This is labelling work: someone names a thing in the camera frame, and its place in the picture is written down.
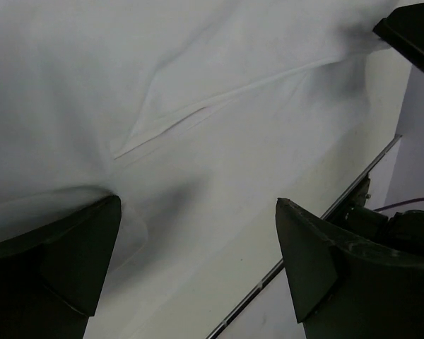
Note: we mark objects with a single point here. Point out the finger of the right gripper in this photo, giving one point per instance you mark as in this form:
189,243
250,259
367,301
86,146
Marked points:
403,30

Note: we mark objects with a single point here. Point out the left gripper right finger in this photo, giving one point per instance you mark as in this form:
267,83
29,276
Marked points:
345,286

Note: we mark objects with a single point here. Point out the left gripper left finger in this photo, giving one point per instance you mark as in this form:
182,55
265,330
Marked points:
51,278

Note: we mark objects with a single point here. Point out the white t-shirt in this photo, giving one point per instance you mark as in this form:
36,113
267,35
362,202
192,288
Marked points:
195,112

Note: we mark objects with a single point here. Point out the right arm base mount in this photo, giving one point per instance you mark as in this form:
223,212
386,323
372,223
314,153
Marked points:
404,231

